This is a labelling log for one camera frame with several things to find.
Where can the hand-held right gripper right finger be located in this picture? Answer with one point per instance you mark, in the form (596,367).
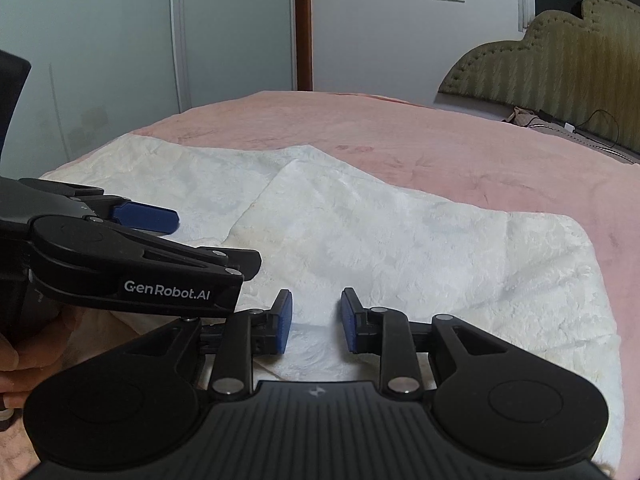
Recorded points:
(350,325)

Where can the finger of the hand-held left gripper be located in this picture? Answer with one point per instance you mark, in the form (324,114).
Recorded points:
(200,256)
(150,216)

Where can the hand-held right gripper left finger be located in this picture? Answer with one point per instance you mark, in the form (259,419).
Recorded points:
(284,322)

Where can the white pants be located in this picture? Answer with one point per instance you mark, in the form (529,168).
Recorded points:
(400,260)

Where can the person's left hand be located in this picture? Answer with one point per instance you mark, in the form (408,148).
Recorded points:
(30,360)

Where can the flower print wardrobe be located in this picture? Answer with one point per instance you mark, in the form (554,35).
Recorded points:
(125,50)

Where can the pink blanket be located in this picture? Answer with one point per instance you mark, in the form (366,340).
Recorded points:
(475,155)

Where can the brown pillow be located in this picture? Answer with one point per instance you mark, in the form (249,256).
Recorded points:
(525,117)

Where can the white charger plug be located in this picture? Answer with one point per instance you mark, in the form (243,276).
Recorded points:
(569,127)

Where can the olive padded headboard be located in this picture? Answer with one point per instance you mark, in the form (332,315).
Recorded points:
(575,55)

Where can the brown wooden door frame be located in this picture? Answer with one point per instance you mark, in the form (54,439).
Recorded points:
(302,25)

